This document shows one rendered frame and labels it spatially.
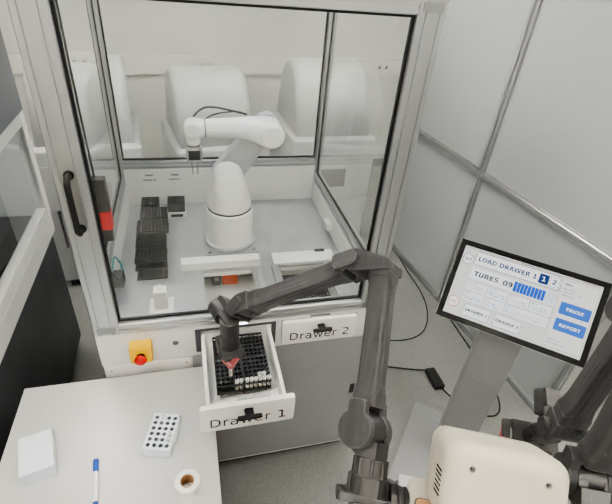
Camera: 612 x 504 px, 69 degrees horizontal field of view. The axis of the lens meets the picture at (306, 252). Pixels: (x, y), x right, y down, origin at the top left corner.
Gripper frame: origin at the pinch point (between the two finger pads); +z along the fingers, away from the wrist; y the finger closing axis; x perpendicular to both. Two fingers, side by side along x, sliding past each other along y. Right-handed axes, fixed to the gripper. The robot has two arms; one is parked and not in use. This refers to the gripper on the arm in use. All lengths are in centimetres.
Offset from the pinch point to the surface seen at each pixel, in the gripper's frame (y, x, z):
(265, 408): -13.5, -6.6, 8.1
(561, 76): 52, -182, -69
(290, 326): 14.6, -27.8, 6.3
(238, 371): 2.7, -3.5, 7.4
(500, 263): -7, -103, -19
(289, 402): -15.1, -14.0, 7.0
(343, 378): 11, -54, 43
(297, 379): 15, -34, 39
